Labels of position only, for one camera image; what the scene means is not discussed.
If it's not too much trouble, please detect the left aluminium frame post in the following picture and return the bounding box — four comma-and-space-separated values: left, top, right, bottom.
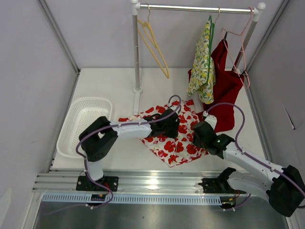
37, 0, 81, 74

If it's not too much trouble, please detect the right aluminium frame post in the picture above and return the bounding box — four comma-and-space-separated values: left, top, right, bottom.
245, 0, 294, 73

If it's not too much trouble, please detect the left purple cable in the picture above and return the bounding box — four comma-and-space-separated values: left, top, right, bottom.
75, 94, 182, 210

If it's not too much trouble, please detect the clothes rack metal white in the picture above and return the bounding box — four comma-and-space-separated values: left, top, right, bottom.
131, 0, 266, 115

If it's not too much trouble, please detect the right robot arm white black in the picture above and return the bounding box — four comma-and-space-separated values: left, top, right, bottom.
193, 121, 305, 217

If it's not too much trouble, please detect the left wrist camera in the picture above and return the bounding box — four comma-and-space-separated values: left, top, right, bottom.
167, 100, 180, 107

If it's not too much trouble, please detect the yellow plastic hanger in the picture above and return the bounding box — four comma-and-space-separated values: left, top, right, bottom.
137, 6, 170, 79

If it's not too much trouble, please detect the white plastic basket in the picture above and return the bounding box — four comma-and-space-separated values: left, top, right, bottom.
56, 97, 112, 159

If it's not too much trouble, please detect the aluminium rail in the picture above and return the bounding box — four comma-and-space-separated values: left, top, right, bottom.
32, 170, 220, 196

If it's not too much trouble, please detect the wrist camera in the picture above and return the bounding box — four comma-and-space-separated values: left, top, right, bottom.
203, 111, 217, 130
167, 100, 180, 107

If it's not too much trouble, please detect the red garment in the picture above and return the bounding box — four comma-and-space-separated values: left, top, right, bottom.
203, 40, 244, 133

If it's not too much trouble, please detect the red flower print cloth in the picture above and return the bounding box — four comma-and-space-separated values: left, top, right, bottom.
118, 99, 210, 168

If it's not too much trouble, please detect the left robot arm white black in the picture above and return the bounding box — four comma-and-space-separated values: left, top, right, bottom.
76, 108, 179, 191

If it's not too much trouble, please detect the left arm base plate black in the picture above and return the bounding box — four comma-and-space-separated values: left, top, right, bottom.
76, 176, 119, 192

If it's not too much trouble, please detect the white slotted cable duct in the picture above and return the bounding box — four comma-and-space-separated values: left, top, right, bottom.
42, 193, 222, 206

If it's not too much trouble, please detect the pink wire hanger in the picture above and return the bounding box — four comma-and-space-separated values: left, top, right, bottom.
221, 7, 254, 90

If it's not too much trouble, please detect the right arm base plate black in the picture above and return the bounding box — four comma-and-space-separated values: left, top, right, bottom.
198, 178, 245, 194

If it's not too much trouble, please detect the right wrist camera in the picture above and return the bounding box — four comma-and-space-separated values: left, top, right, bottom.
203, 111, 217, 130

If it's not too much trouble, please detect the green plastic hanger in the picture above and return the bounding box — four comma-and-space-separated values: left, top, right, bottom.
202, 15, 218, 83

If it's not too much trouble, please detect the aluminium frame post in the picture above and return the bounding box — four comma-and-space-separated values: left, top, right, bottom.
245, 0, 294, 73
37, 0, 81, 74

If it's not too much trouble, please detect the lemon print skirt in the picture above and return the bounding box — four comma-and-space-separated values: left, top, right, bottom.
187, 26, 216, 104

